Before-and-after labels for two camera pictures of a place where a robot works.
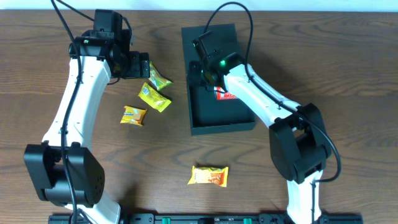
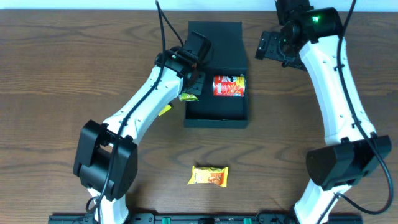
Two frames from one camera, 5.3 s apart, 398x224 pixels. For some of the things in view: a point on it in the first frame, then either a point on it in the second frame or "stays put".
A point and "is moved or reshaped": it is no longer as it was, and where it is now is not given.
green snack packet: x=157 y=78 is moved or reshaped
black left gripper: x=137 y=64 to x=198 y=84
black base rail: x=206 y=219 stays put
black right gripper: x=204 y=54 to x=267 y=45
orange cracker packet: x=217 y=175 stays put
